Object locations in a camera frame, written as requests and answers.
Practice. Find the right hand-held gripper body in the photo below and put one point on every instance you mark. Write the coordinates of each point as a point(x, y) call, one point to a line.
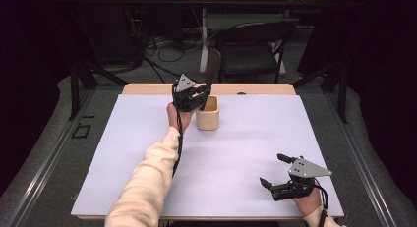
point(306, 169)

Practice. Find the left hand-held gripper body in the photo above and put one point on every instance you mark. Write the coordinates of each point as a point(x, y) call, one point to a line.
point(184, 89)

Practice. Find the black spatula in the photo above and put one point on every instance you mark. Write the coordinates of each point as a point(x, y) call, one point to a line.
point(212, 66)

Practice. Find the square wooden cup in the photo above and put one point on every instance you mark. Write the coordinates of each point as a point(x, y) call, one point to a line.
point(207, 120)

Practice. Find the person's left hand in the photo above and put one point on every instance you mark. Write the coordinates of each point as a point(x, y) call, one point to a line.
point(185, 119)

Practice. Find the person's right hand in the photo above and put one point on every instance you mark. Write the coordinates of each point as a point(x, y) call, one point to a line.
point(309, 204)

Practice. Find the wooden table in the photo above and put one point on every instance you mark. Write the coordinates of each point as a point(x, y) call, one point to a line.
point(147, 88)

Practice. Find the white table mat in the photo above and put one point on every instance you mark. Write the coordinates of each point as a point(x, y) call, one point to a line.
point(229, 168)

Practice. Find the white-legged desk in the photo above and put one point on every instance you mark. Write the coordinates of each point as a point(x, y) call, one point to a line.
point(204, 33)

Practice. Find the black folding chair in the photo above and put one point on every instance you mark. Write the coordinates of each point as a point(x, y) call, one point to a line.
point(252, 58)

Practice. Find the black metal stand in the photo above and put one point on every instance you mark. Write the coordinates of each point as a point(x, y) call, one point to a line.
point(343, 92)
point(74, 89)

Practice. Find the metal floor rail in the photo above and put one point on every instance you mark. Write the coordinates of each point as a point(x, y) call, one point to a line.
point(360, 168)
point(49, 161)

